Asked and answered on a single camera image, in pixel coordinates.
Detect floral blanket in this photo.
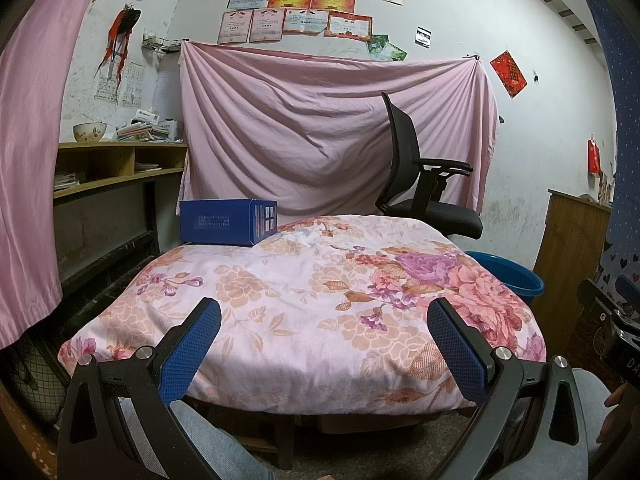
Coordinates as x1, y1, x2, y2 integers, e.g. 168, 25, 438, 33
57, 214, 547, 411

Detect person's right leg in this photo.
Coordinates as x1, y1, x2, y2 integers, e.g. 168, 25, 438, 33
570, 367, 618, 461

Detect wall calendar sheets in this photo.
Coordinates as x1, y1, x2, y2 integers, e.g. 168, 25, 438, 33
94, 60, 146, 107

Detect red tassel ornament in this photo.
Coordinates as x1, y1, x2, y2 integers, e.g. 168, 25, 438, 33
97, 5, 142, 103

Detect red diamond wall paper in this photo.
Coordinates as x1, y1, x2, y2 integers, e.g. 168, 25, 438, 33
489, 50, 528, 98

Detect wooden cabinet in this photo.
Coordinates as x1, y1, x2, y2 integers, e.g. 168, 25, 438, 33
530, 189, 613, 356

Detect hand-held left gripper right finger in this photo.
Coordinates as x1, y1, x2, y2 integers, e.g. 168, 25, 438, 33
426, 297, 590, 480

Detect blue printed curtain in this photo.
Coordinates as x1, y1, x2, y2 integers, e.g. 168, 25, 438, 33
582, 0, 640, 311

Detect wire wall rack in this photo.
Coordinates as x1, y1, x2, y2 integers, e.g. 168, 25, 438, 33
141, 35, 183, 56

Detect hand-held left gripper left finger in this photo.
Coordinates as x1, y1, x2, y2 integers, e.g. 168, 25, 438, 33
56, 297, 223, 480

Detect person's leg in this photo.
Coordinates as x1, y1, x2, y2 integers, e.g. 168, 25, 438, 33
570, 367, 618, 461
117, 397, 278, 480

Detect green wall postcards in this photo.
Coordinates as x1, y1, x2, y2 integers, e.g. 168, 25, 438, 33
367, 35, 408, 62

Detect blue plastic bucket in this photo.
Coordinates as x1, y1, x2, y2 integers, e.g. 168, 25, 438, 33
464, 251, 545, 306

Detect person's right hand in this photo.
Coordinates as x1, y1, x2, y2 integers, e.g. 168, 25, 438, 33
597, 380, 640, 446

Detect black wire mesh basket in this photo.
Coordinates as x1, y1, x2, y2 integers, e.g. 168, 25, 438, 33
10, 340, 66, 421

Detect group of wall certificates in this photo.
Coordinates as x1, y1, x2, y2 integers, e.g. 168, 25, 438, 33
216, 0, 404, 45

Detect ceramic bowl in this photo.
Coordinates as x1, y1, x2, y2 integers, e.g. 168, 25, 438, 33
72, 122, 107, 142

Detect pink hanging sheet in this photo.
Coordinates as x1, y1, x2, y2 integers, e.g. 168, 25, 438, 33
177, 40, 501, 221

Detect person's left leg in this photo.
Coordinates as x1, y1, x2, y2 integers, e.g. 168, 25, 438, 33
117, 397, 278, 480

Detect stack of books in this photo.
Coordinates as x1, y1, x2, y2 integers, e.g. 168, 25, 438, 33
116, 110, 183, 142

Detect blue cardboard box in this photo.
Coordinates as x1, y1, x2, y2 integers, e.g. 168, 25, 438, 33
178, 199, 278, 247

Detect pink curtain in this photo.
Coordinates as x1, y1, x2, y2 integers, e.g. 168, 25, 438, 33
0, 0, 116, 350

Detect black office chair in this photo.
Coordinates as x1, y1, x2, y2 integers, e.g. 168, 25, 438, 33
375, 91, 484, 238

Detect wooden shelf desk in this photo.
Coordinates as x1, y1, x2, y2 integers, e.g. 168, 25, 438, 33
52, 141, 190, 206

